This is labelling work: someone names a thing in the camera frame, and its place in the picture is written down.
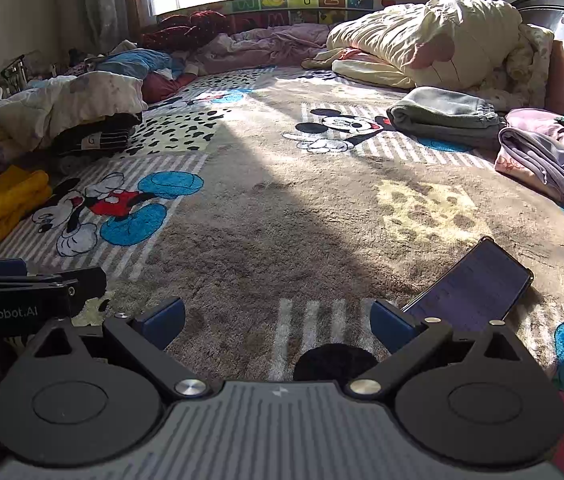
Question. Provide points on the cream duvet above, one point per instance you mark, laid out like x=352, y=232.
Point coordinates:
x=411, y=30

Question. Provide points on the lilac pink blanket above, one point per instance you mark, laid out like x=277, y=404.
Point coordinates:
x=272, y=42

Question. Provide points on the pink red garment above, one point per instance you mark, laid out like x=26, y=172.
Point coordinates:
x=162, y=90

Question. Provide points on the colourful alphabet foam panel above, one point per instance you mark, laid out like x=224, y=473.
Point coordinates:
x=312, y=5

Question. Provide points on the sheer grey curtain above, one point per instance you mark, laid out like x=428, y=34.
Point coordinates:
x=107, y=5

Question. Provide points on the metal rack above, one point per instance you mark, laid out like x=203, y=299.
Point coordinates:
x=12, y=72

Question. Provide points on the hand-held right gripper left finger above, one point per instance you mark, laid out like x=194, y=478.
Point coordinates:
x=164, y=322

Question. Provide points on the yellow knit sweater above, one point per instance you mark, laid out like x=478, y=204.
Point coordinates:
x=7, y=205

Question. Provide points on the cartoon mouse printed blanket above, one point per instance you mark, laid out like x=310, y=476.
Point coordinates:
x=287, y=220

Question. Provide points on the folded grey pants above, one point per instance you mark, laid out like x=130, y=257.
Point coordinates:
x=441, y=112

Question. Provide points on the black striped garment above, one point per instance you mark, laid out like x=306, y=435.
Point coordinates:
x=97, y=137

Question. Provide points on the black smartphone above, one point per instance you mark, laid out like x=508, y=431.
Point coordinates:
x=476, y=280

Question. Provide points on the floral white quilt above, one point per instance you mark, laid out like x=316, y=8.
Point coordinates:
x=531, y=60

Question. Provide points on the red polka dot cushion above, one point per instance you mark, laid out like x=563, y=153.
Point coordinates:
x=182, y=30

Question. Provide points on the folded lilac garment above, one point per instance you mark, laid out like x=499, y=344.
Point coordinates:
x=541, y=160

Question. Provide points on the white padded quilt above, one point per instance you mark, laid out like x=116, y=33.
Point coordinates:
x=72, y=100

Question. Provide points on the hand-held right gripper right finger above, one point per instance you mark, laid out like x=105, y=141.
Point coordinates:
x=390, y=325

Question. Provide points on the blue garment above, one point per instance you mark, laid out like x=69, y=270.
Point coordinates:
x=137, y=62

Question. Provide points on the pink printed cloth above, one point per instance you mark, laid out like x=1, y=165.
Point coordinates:
x=509, y=167

